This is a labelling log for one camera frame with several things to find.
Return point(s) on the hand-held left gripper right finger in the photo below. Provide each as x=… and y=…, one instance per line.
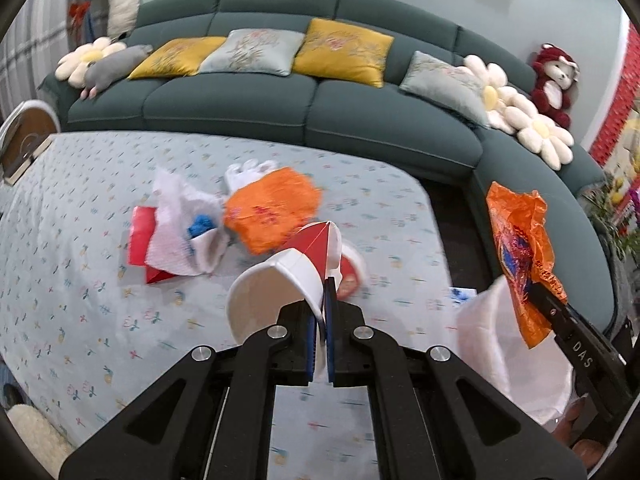
x=330, y=335

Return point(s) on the white glove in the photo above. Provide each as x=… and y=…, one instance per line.
x=245, y=172

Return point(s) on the yellow embroidered cushion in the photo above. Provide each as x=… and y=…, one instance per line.
x=175, y=57
x=342, y=50

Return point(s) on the potted plant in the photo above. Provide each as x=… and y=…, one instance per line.
x=617, y=220

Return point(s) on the red teddy bear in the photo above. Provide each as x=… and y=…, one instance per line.
x=552, y=85

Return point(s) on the round wooden side table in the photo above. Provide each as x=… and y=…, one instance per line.
x=27, y=140

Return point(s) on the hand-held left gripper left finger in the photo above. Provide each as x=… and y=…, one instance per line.
x=311, y=347

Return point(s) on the white trash bag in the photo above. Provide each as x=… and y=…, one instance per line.
x=500, y=350

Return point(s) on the red bow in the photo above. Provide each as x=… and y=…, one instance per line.
x=79, y=12

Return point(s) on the grey blue embroidered cushion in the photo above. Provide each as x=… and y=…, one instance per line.
x=252, y=52
x=442, y=85

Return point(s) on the crumpled orange plastic bag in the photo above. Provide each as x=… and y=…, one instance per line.
x=270, y=205

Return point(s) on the dark green sofa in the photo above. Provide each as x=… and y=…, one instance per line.
x=240, y=105

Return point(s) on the white paper towel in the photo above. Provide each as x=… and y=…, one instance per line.
x=170, y=230

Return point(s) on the floral print tablecloth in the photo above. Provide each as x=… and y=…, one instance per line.
x=75, y=260

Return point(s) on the red paper bag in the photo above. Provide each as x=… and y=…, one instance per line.
x=140, y=230

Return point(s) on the cream fluffy rug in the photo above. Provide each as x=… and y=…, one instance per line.
x=37, y=440

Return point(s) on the small blue white packet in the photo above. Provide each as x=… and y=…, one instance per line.
x=462, y=296

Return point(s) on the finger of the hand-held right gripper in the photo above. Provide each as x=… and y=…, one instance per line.
x=549, y=305

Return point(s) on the crushed white paper cup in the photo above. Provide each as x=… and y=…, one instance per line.
x=270, y=280

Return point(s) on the white sheer curtain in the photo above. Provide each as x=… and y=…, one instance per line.
x=30, y=45

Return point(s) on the white flower cushion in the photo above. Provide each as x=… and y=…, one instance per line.
x=547, y=140
x=72, y=62
x=500, y=95

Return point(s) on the orange printed plastic bag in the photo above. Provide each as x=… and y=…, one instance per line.
x=520, y=240

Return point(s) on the white plush toy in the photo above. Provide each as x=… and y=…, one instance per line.
x=122, y=2

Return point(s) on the red wall hanging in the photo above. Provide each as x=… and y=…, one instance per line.
x=617, y=110

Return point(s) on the grey mouse plush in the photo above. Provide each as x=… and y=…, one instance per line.
x=112, y=67

